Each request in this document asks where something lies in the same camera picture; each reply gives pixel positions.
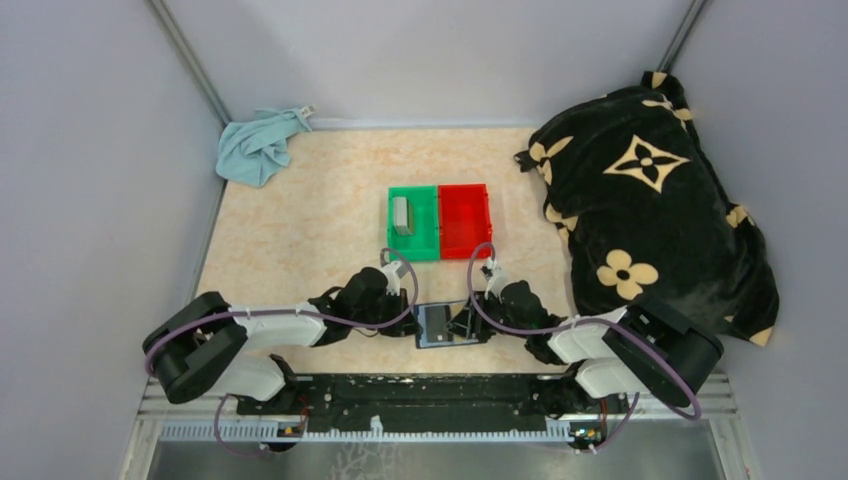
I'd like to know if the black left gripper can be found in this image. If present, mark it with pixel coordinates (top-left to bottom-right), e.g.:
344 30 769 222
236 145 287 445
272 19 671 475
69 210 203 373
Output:
353 287 423 338

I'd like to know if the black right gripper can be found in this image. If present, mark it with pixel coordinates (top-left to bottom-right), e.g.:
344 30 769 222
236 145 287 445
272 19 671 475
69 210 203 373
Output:
443 290 530 341

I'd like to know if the navy blue card holder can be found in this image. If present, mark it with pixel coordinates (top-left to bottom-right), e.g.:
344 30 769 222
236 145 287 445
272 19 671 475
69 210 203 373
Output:
413 301 484 350

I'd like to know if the black credit card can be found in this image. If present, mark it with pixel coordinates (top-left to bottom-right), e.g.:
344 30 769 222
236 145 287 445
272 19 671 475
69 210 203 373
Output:
422 304 453 344

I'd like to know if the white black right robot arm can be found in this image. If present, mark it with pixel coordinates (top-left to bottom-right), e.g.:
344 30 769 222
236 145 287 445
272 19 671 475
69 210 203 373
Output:
468 258 724 419

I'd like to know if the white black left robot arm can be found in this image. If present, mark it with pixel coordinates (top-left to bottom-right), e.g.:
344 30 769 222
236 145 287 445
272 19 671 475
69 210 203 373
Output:
142 257 419 414

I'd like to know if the grey block in bin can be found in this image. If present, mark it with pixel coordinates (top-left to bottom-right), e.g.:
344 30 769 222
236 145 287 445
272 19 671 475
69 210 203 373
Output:
391 196 414 236

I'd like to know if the green plastic bin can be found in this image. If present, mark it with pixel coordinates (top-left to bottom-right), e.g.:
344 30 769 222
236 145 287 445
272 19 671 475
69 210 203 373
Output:
386 185 440 262

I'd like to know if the red plastic bin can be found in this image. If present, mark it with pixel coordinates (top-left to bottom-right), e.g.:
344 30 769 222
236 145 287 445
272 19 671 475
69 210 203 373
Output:
437 184 492 260

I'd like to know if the light blue cloth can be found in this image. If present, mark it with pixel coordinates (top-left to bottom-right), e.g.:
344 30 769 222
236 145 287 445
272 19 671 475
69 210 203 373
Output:
215 105 316 188

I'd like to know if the black floral pillow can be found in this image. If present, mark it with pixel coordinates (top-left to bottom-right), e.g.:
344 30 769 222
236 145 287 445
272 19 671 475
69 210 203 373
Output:
515 71 779 346

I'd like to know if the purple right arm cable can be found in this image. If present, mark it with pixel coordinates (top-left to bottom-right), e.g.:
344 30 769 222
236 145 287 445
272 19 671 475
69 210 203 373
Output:
466 242 704 422

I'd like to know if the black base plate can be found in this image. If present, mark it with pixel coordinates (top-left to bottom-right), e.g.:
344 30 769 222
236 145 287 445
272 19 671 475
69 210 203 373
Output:
237 374 628 433

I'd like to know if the aluminium frame rail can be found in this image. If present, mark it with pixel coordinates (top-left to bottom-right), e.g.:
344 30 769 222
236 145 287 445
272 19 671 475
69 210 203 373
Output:
135 374 740 445

